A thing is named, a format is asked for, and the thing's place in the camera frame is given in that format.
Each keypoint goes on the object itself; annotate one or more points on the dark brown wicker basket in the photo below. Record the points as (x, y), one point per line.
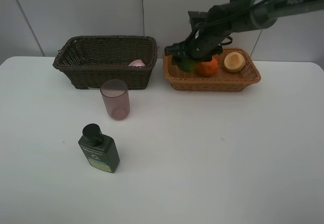
(90, 60)

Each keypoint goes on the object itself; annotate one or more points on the orange tangerine fruit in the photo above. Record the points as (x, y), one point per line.
(207, 69)

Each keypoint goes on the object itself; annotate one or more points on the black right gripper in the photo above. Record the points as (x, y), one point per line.
(194, 48)

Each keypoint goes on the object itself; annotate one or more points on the dark green pump bottle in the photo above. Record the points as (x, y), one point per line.
(99, 149)

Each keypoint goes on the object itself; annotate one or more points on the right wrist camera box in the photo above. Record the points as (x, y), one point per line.
(197, 19)

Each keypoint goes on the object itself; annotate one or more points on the pink translucent plastic cup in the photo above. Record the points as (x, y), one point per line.
(116, 99)

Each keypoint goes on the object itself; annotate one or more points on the orange wicker basket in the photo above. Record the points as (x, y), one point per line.
(223, 80)

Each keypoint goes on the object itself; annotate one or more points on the pink spray bottle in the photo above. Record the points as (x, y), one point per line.
(137, 63)

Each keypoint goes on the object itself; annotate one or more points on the green lime fruit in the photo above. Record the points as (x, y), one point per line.
(187, 65)

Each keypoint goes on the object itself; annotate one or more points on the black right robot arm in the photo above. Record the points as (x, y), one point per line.
(212, 30)

